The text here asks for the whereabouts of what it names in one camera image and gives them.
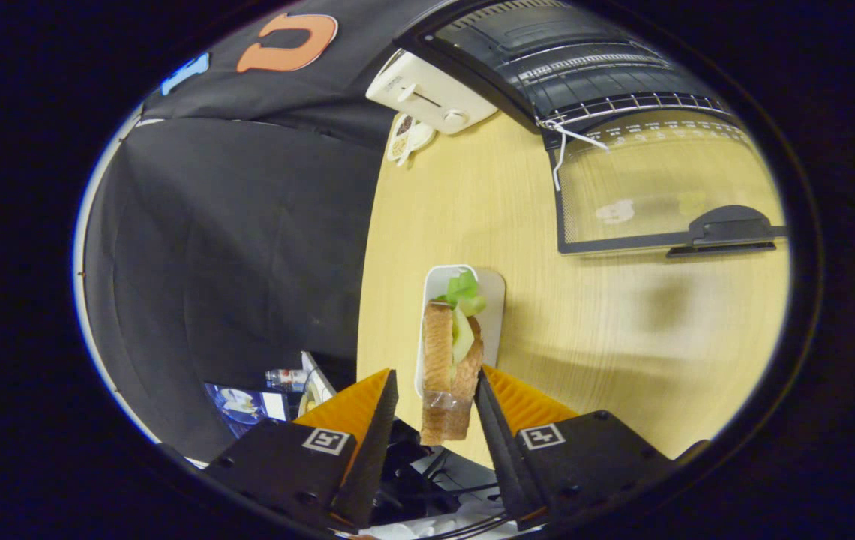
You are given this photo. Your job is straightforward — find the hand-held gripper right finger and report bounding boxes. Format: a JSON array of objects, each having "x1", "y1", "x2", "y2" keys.
[{"x1": 475, "y1": 364, "x2": 674, "y2": 530}]

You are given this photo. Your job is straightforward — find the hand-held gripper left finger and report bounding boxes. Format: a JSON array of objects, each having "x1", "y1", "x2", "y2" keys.
[{"x1": 206, "y1": 367, "x2": 400, "y2": 532}]

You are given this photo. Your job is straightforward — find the sandwich with lettuce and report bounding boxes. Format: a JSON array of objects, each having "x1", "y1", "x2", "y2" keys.
[{"x1": 420, "y1": 270, "x2": 488, "y2": 447}]

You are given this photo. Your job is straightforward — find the black toaster oven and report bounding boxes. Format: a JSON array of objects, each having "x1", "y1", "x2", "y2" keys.
[{"x1": 395, "y1": 0, "x2": 788, "y2": 260}]

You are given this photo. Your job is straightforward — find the white pop-up toaster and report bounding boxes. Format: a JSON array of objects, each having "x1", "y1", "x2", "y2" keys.
[{"x1": 365, "y1": 49, "x2": 498, "y2": 136}]

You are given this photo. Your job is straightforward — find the small clear bottle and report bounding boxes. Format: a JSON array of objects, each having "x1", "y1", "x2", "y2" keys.
[{"x1": 265, "y1": 367, "x2": 312, "y2": 392}]

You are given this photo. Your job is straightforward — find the blue printed box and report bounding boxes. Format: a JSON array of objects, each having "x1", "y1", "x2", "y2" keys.
[{"x1": 204, "y1": 382, "x2": 293, "y2": 440}]

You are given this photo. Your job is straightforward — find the white rectangular plate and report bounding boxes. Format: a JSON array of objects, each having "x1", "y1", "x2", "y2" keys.
[{"x1": 414, "y1": 264, "x2": 506, "y2": 398}]

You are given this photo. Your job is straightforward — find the black backdrop cloth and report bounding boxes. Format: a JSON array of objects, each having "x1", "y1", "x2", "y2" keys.
[{"x1": 82, "y1": 0, "x2": 458, "y2": 462}]

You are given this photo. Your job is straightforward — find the white cable tie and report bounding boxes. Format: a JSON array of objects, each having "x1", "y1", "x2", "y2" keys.
[{"x1": 551, "y1": 120, "x2": 610, "y2": 192}]

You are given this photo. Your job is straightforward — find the oven wire rack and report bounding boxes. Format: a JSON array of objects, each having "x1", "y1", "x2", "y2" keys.
[{"x1": 536, "y1": 90, "x2": 736, "y2": 128}]

